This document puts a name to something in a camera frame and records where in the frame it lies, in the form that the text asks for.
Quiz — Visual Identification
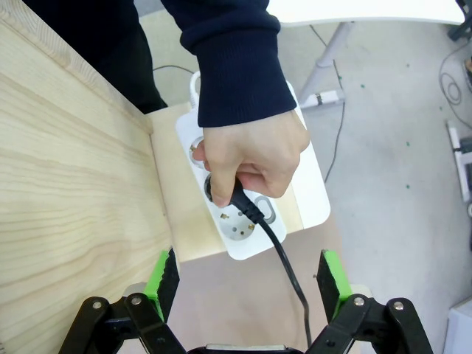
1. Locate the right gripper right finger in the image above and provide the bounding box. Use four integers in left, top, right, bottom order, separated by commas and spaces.
305, 249, 434, 354

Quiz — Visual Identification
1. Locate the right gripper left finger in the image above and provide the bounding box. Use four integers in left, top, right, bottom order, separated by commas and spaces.
58, 247, 185, 354

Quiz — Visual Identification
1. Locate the black power cable with plug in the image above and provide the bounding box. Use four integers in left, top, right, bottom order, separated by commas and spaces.
202, 173, 314, 350

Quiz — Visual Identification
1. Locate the person's left forearm navy sleeve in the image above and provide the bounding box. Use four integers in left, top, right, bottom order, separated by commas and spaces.
160, 0, 298, 128

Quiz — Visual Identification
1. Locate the person's left hand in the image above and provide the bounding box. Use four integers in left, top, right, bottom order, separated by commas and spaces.
193, 109, 310, 208

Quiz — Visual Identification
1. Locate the white power strip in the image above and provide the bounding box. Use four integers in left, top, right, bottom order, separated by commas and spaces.
175, 71, 288, 261

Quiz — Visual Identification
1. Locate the white-framed wooden riser tray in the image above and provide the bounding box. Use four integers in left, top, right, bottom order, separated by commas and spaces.
142, 80, 332, 263

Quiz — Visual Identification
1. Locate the light wooden shelf box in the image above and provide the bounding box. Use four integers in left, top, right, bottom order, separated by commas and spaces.
0, 0, 176, 354

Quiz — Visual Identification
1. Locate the white box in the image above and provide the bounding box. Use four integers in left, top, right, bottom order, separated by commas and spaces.
448, 299, 472, 354

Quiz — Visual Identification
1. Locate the white table leg base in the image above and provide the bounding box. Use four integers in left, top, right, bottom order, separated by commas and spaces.
445, 119, 472, 218

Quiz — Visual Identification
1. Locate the person in navy sweater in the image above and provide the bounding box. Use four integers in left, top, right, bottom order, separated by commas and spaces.
21, 0, 169, 115

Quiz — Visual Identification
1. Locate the white side table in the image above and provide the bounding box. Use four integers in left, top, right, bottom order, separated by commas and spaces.
268, 0, 466, 108

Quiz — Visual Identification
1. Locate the thin black floor cable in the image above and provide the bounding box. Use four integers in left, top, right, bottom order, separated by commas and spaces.
309, 24, 347, 184

